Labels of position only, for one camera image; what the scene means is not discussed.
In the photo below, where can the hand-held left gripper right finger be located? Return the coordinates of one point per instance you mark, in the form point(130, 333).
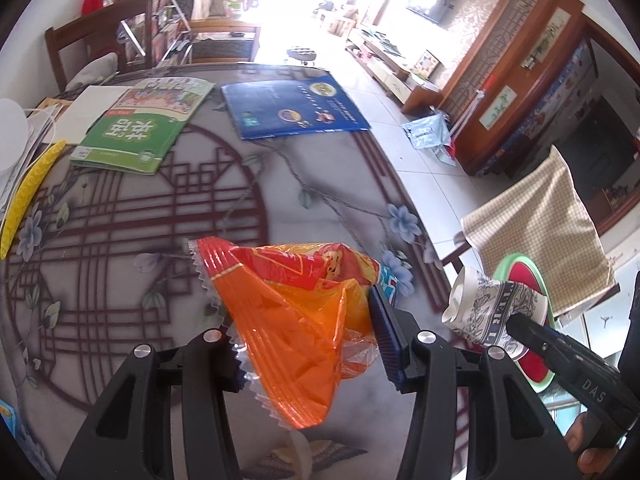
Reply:
point(387, 340)

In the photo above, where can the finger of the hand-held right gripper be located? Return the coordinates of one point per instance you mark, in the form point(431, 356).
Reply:
point(530, 332)

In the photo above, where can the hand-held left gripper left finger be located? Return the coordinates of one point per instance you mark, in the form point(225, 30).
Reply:
point(210, 355)

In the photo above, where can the patterned paper cup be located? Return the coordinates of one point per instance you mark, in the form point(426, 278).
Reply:
point(490, 305)

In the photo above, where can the red bin with green rim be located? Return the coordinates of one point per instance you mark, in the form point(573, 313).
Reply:
point(527, 277)

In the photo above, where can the orange snack wrapper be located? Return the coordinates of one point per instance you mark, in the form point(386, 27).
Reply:
point(280, 320)

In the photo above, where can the person's right hand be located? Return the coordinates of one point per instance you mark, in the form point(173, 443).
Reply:
point(597, 460)

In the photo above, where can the beige checked cloth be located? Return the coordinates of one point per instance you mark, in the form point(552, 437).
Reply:
point(540, 220)

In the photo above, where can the colourful plastic toy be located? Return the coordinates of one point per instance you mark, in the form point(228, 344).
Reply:
point(7, 420)

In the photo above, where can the light blue plastic bag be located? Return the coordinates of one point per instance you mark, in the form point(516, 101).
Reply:
point(425, 130)

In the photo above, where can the white mop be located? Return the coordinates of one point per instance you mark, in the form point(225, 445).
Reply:
point(470, 110)

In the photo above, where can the green textbook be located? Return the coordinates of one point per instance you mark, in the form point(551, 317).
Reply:
point(130, 135)

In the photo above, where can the yellow ridged plastic strip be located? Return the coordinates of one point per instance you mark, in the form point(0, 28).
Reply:
point(30, 190)

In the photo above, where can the blue book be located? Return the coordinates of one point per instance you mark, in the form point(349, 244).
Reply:
point(290, 105)

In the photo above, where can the low television cabinet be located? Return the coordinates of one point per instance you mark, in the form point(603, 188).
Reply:
point(395, 72)

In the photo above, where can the wooden lattice screen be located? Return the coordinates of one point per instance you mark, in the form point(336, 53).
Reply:
point(500, 60)

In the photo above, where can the small framed picture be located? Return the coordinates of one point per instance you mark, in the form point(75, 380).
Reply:
point(426, 64)

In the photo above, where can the round rolling stool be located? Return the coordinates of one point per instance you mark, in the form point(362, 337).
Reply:
point(302, 52)

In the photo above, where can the grey seat cushion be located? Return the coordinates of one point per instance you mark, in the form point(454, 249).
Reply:
point(95, 72)

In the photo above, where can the wooden coffee table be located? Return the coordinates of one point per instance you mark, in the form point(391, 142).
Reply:
point(225, 47)

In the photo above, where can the light wooden side table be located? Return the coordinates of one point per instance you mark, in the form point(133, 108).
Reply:
point(340, 22)

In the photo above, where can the dark wooden chair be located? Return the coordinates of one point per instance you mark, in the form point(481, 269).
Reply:
point(75, 35)

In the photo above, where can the wall television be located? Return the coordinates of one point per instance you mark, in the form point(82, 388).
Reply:
point(427, 2)

